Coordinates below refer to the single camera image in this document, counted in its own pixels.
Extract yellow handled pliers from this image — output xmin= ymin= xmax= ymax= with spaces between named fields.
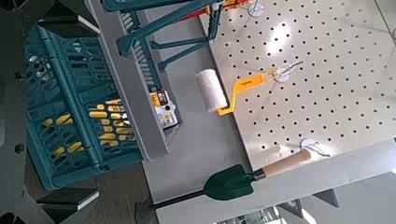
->
xmin=41 ymin=98 xmax=135 ymax=159

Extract black pegboard stand leg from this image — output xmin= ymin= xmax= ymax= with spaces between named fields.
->
xmin=134 ymin=189 xmax=207 ymax=224

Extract dark triangular panel bracket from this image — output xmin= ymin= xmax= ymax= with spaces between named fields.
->
xmin=312 ymin=188 xmax=341 ymax=209
xmin=276 ymin=198 xmax=306 ymax=219

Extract grey teal folding crate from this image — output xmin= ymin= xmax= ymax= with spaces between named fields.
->
xmin=24 ymin=0 xmax=185 ymax=191

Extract yellow handled white paint roller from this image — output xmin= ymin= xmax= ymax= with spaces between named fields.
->
xmin=195 ymin=68 xmax=281 ymax=117

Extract white pegboard hook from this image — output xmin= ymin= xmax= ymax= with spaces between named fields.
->
xmin=247 ymin=0 xmax=266 ymax=18
xmin=275 ymin=60 xmax=304 ymax=84
xmin=299 ymin=137 xmax=332 ymax=159

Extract white perforated pegboard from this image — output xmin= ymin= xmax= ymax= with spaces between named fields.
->
xmin=199 ymin=0 xmax=396 ymax=171

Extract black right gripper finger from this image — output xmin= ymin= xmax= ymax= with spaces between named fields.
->
xmin=36 ymin=0 xmax=101 ymax=38
xmin=35 ymin=187 xmax=101 ymax=224

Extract green trowel wooden handle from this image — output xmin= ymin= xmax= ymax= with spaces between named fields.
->
xmin=203 ymin=148 xmax=313 ymax=202

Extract teal crate handle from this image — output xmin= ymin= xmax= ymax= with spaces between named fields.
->
xmin=102 ymin=0 xmax=226 ymax=73

